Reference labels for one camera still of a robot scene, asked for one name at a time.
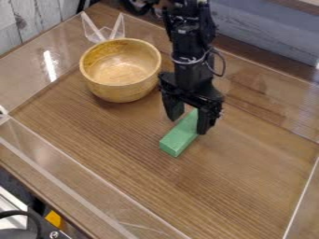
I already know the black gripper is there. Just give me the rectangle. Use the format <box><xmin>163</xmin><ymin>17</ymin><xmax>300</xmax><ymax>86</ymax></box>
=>
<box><xmin>157</xmin><ymin>59</ymin><xmax>227</xmax><ymax>136</ymax></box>

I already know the green rectangular block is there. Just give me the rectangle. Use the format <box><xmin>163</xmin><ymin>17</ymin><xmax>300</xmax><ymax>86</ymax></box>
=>
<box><xmin>159</xmin><ymin>110</ymin><xmax>197</xmax><ymax>157</ymax></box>

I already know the brown wooden bowl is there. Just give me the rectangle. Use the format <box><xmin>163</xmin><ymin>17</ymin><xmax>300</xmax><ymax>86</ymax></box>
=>
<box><xmin>79</xmin><ymin>38</ymin><xmax>161</xmax><ymax>103</ymax></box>

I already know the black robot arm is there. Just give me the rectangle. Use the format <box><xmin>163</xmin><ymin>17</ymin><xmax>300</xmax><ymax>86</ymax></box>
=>
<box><xmin>159</xmin><ymin>0</ymin><xmax>225</xmax><ymax>134</ymax></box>

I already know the yellow label block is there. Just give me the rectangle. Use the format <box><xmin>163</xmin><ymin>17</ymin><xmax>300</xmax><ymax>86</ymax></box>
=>
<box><xmin>45</xmin><ymin>210</ymin><xmax>64</xmax><ymax>230</ymax></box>

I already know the black device with screw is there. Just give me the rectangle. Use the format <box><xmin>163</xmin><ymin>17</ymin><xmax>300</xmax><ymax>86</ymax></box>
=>
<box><xmin>41</xmin><ymin>223</ymin><xmax>89</xmax><ymax>239</ymax></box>

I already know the clear acrylic tray wall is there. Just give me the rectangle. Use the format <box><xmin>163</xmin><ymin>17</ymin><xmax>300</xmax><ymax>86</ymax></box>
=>
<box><xmin>0</xmin><ymin>117</ymin><xmax>191</xmax><ymax>239</ymax></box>

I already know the black cable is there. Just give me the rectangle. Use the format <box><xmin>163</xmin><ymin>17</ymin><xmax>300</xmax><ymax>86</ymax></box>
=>
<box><xmin>0</xmin><ymin>210</ymin><xmax>45</xmax><ymax>239</ymax></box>

